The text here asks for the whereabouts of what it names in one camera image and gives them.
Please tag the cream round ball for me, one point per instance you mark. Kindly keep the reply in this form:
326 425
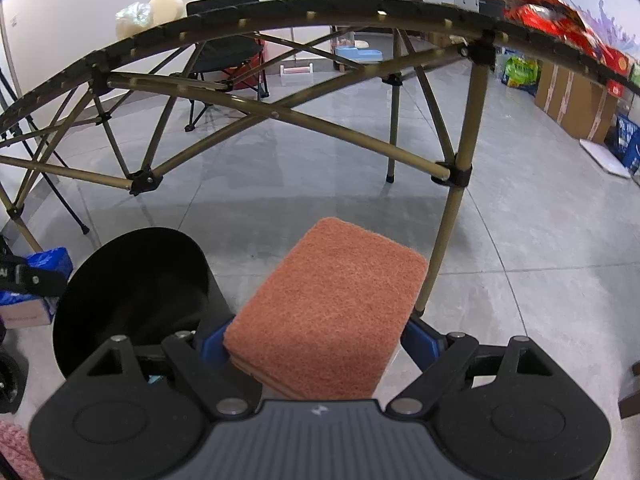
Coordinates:
167 7

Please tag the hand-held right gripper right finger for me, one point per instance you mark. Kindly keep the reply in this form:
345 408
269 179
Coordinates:
420 341

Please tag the white flat board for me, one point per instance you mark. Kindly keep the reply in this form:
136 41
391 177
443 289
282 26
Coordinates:
605 157

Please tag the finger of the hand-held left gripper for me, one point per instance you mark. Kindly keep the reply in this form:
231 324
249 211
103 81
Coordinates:
42 281

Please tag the orange scouring sponge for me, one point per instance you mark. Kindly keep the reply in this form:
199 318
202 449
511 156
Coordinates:
330 300

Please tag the black camera tripod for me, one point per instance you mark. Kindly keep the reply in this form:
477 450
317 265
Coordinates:
83 228

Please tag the small white floor rack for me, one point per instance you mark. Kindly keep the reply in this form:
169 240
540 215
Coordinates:
297 70

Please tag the black folding chair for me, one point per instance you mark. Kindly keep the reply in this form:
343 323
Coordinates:
225 50

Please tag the green plastic bag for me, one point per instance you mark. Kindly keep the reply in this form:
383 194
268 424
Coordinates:
520 72

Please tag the person's pink fluffy clothing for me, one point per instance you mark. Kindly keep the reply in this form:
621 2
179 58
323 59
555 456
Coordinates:
17 452

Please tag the brown wooden object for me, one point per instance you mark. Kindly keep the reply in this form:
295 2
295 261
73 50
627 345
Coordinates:
631 395

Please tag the red snack packets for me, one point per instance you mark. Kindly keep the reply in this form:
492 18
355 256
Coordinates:
550 15

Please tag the tan folding table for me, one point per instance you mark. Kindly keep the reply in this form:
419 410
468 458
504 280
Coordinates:
474 110

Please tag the black trash bin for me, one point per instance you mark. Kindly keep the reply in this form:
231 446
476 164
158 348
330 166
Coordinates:
130 285

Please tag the blue bottle pack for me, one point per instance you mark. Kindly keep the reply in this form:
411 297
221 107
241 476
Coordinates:
627 145

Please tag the large taped cardboard box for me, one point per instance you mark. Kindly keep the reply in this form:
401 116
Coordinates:
570 100

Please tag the crumpled clear plastic bag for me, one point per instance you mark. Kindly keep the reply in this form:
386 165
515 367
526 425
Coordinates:
132 15

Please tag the white blue pet feeder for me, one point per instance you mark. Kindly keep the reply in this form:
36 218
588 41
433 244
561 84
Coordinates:
357 55

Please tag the black rubber wheel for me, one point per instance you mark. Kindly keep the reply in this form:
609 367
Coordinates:
10 385

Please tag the blue tissue packet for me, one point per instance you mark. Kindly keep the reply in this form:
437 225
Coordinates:
52 259

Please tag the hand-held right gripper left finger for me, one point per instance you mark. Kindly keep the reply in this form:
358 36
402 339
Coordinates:
215 340

